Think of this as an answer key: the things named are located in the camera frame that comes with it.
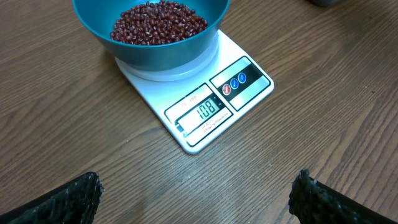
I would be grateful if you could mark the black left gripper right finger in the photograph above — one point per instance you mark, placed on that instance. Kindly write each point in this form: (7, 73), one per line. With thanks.
(312, 202)

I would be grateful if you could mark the blue metal bowl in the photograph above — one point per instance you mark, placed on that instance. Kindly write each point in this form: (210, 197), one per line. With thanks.
(99, 16)

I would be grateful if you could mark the clear plastic container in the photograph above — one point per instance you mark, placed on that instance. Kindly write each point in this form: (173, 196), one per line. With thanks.
(324, 3)

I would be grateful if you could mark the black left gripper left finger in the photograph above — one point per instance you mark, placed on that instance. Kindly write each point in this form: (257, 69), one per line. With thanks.
(76, 201)

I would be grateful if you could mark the white digital kitchen scale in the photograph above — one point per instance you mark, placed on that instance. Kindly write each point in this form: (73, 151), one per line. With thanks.
(198, 101)

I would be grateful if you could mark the red beans in bowl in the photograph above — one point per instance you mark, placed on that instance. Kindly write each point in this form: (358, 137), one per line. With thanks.
(158, 23)

